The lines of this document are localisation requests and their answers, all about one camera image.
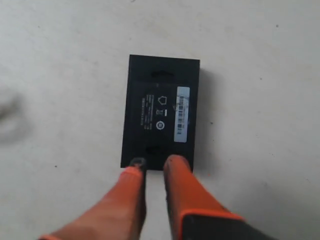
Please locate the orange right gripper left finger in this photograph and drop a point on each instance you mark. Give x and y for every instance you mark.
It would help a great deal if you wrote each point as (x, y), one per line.
(119, 215)

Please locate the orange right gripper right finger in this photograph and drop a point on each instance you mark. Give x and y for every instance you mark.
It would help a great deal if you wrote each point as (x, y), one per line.
(194, 214)

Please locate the small black box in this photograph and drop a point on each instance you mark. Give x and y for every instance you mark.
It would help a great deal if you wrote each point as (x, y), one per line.
(161, 110)

